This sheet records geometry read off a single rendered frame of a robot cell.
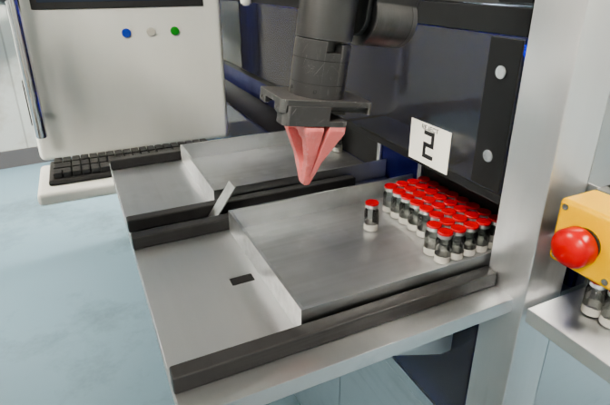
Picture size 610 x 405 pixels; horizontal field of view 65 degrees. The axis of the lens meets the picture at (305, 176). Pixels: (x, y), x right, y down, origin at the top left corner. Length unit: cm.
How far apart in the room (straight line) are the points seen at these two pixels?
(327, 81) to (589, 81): 26
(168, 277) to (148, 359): 124
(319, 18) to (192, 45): 92
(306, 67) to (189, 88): 93
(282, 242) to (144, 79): 77
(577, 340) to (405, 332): 18
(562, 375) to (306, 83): 55
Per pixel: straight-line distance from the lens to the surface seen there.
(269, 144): 110
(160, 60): 135
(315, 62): 47
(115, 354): 194
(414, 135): 72
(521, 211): 60
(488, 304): 63
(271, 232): 73
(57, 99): 136
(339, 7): 47
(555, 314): 64
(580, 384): 87
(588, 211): 54
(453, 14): 65
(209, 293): 62
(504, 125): 60
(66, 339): 208
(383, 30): 51
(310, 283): 62
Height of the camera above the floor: 124
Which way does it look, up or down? 22 degrees down
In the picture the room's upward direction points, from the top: straight up
